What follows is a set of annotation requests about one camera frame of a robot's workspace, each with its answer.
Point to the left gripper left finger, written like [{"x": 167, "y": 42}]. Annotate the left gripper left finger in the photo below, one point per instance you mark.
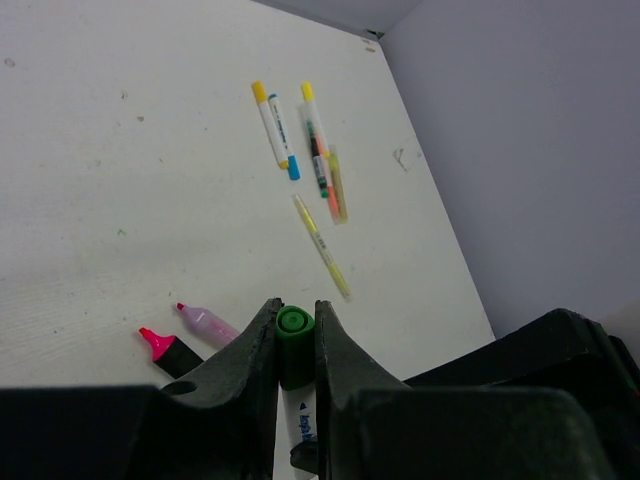
[{"x": 216, "y": 422}]

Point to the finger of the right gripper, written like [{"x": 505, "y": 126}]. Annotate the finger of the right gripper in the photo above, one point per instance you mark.
[{"x": 561, "y": 349}]

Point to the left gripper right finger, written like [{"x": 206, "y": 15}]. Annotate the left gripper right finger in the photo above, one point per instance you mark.
[{"x": 373, "y": 426}]

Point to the white green marker body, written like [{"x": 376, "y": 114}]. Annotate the white green marker body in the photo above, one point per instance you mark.
[{"x": 300, "y": 414}]

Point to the black pink highlighter body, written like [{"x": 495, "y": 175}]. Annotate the black pink highlighter body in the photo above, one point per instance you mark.
[{"x": 170, "y": 353}]

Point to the lilac highlighter body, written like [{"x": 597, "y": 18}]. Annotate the lilac highlighter body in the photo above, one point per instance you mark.
[{"x": 207, "y": 326}]

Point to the green marker cap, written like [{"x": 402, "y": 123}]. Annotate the green marker cap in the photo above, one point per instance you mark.
[{"x": 295, "y": 348}]

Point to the olive clear pen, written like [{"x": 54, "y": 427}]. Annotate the olive clear pen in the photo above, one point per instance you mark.
[{"x": 335, "y": 170}]

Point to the orange clear pen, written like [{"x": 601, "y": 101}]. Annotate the orange clear pen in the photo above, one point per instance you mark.
[{"x": 332, "y": 199}]

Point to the black green pen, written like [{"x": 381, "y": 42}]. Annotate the black green pen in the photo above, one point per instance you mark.
[{"x": 317, "y": 161}]

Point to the yellow cap clear pen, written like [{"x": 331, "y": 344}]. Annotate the yellow cap clear pen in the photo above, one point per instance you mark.
[{"x": 314, "y": 118}]

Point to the white blue marker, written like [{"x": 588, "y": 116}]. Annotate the white blue marker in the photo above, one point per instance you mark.
[{"x": 277, "y": 112}]

